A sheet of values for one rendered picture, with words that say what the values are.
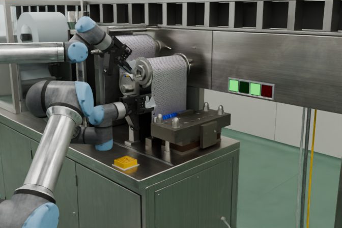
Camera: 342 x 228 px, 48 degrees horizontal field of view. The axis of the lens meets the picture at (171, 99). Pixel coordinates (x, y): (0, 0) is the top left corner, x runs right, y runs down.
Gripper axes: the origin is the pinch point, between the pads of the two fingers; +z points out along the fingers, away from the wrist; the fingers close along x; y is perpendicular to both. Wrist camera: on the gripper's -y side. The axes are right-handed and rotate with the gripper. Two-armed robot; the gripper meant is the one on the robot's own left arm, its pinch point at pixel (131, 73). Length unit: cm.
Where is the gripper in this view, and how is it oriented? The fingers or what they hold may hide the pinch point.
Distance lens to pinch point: 179.5
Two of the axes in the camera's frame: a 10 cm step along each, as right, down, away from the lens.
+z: 5.5, 5.0, 6.7
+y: 4.6, -8.5, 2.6
